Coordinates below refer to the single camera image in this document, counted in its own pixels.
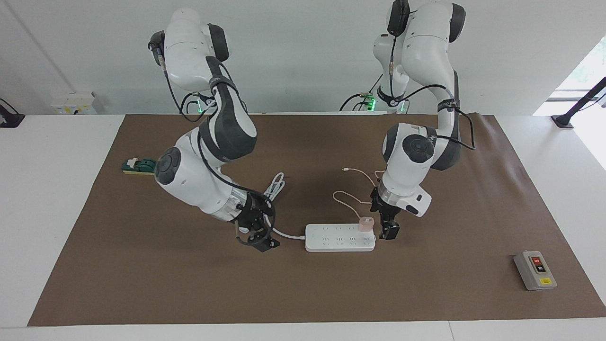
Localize pink charging cable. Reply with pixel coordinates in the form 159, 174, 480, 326
333, 168, 386, 222

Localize white power strip with cord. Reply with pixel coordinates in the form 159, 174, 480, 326
239, 172, 377, 252

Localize brown table mat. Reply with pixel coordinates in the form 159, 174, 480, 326
27, 114, 606, 326

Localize grey push button box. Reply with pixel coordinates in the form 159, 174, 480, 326
513, 251, 558, 291

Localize black slanted stand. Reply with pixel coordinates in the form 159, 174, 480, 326
552, 77, 606, 129

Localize black table clamp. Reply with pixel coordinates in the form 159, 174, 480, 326
0, 98, 25, 128

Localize black left base cable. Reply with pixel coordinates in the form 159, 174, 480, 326
339, 73, 385, 112

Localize black base cable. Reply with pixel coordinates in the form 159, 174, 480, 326
179, 91, 209, 114
339, 73, 385, 112

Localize green knife switch yellow base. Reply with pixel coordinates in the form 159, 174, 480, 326
122, 158, 157, 176

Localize black right base cable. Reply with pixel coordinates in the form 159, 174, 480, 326
179, 91, 209, 114

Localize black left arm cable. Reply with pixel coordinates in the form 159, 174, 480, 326
386, 28, 476, 151

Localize white wall socket box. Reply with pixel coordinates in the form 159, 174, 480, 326
51, 92, 98, 115

